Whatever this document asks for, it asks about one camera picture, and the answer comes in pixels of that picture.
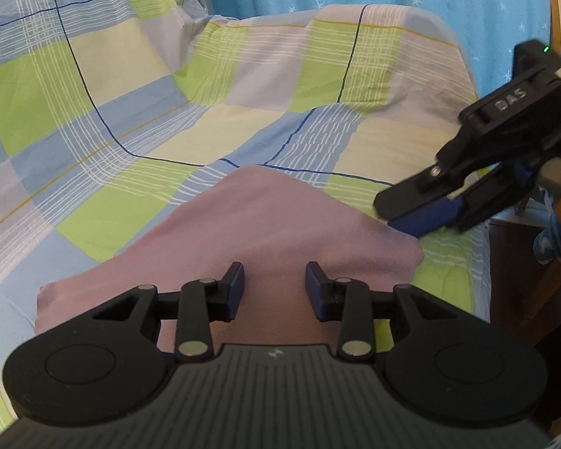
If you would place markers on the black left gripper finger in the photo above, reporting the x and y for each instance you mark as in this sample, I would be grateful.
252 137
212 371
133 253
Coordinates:
506 185
115 358
433 357

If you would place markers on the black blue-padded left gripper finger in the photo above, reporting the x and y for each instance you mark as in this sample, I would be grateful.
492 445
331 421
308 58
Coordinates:
422 204

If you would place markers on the pink garment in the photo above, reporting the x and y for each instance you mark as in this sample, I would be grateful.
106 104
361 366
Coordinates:
271 223

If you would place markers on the blue fleece blanket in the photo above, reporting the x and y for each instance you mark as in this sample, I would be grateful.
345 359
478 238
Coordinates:
547 244

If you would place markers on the plaid pastel bed sheet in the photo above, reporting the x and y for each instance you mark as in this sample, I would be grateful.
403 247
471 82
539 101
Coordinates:
115 113

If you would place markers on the black camera module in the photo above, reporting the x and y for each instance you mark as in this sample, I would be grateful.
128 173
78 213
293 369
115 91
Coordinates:
530 54

